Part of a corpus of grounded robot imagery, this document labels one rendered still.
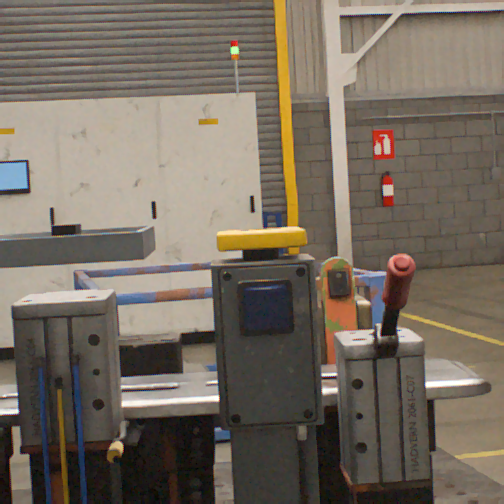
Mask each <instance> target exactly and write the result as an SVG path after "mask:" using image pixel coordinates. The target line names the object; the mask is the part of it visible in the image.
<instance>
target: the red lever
mask: <svg viewBox="0 0 504 504"><path fill-rule="evenodd" d="M414 272H415V263H414V261H413V260H412V258H410V257H409V256H407V255H404V254H398V255H395V256H393V257H392V258H391V259H390V260H389V262H388V267H387V272H386V277H385V282H384V287H383V292H382V296H381V300H382V302H383V303H384V304H385V307H384V312H383V316H382V321H381V324H375V327H374V331H373V332H372V345H373V349H374V352H375V357H385V356H395V355H396V353H397V349H398V348H399V335H398V331H397V322H398V318H399V313H400V309H402V308H404V307H405V306H406V304H407V301H408V296H409V292H410V288H411V284H412V280H413V276H414Z"/></svg>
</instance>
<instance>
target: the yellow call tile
mask: <svg viewBox="0 0 504 504"><path fill-rule="evenodd" d="M216 240H217V249H218V251H220V252H228V251H242V260H244V261H255V260H271V259H279V258H280V248H294V247H304V246H306V244H307V237H306V231H305V230H304V229H301V228H299V227H284V228H267V229H250V230H234V231H219V232H217V235H216Z"/></svg>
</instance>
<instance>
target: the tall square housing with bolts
mask: <svg viewBox="0 0 504 504"><path fill-rule="evenodd" d="M116 303H117V302H116V292H115V290H113V289H96V290H79V291H63V292H47V293H33V294H30V295H28V296H26V297H24V298H22V299H20V300H18V301H16V302H14V303H12V304H11V318H12V326H13V340H14V354H15V368H16V383H17V397H18V411H19V425H20V439H21V445H20V447H19V448H20V454H21V455H24V454H29V464H30V479H31V493H32V504H123V498H122V482H121V467H120V462H119V463H110V462H109V461H108V460H107V458H106V456H107V452H108V450H109V448H110V446H111V444H112V441H113V440H114V439H115V438H119V437H120V432H119V426H120V424H121V423H122V422H123V421H125V418H123V406H122V391H121V375H120V360H119V345H118V330H117V314H116Z"/></svg>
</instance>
